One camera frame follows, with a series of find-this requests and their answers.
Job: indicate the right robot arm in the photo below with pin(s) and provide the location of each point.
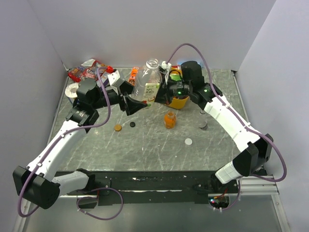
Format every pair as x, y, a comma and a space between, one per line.
254, 149

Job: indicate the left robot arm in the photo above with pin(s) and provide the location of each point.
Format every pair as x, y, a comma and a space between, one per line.
38, 182

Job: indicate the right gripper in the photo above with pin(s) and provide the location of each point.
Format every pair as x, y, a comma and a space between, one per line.
162, 96

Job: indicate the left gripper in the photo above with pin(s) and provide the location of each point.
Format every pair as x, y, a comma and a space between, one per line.
132, 106

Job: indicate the brown bottle cap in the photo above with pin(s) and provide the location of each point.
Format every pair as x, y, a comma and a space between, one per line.
117, 127

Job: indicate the yellow plastic basket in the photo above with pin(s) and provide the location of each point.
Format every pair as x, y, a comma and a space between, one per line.
177, 102

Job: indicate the black bottle cap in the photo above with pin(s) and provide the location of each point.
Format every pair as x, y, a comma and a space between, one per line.
132, 124

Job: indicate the orange packet box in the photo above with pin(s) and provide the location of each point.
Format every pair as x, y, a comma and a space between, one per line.
133, 74

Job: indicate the red snack bag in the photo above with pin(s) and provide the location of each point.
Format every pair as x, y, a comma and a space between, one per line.
88, 69

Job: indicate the large clear plastic bottle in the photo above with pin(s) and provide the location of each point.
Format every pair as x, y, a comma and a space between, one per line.
147, 82

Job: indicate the toilet paper roll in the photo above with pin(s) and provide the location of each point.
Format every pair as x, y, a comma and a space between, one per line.
71, 91

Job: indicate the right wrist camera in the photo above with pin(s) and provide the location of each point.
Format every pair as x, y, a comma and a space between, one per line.
164, 67

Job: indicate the purple silver box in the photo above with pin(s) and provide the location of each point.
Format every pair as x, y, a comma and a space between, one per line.
103, 74

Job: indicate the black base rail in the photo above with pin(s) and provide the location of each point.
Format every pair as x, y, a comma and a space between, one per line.
155, 187

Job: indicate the white bottle cap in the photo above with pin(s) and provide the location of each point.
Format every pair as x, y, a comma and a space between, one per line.
188, 141

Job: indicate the small orange juice bottle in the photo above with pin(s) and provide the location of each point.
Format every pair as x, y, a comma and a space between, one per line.
170, 120

